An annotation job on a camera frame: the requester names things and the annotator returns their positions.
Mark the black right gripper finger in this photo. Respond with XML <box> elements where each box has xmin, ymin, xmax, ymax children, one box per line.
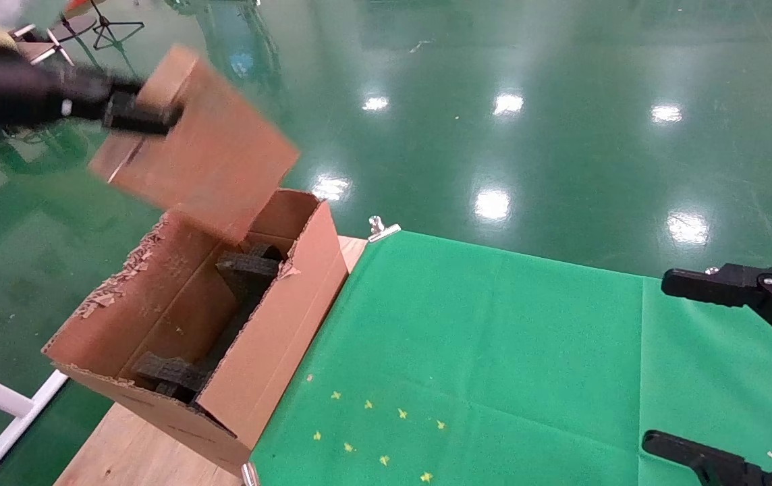
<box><xmin>641</xmin><ymin>430</ymin><xmax>772</xmax><ymax>486</ymax></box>
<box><xmin>661</xmin><ymin>260</ymin><xmax>772</xmax><ymax>362</ymax></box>

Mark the white metal rack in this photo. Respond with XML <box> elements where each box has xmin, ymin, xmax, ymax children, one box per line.
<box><xmin>8</xmin><ymin>24</ymin><xmax>76</xmax><ymax>68</ymax></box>

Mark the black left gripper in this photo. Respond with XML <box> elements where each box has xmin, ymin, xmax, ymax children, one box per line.
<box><xmin>0</xmin><ymin>40</ymin><xmax>182</xmax><ymax>136</ymax></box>

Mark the green cloth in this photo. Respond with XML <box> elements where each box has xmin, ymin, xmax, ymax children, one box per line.
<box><xmin>249</xmin><ymin>229</ymin><xmax>772</xmax><ymax>486</ymax></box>

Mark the brown cardboard box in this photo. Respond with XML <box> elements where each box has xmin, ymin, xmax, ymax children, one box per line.
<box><xmin>89</xmin><ymin>44</ymin><xmax>301</xmax><ymax>245</ymax></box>

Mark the white table frame leg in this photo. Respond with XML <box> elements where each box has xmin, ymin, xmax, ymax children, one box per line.
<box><xmin>0</xmin><ymin>361</ymin><xmax>70</xmax><ymax>486</ymax></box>

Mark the black round base stand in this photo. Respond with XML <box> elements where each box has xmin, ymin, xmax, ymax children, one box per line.
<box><xmin>49</xmin><ymin>0</ymin><xmax>98</xmax><ymax>43</ymax></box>

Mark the black tripod stand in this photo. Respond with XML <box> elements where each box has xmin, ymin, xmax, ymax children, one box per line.
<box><xmin>89</xmin><ymin>0</ymin><xmax>145</xmax><ymax>51</ymax></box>

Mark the large open cardboard carton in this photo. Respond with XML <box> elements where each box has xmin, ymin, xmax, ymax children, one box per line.
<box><xmin>42</xmin><ymin>189</ymin><xmax>350</xmax><ymax>477</ymax></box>

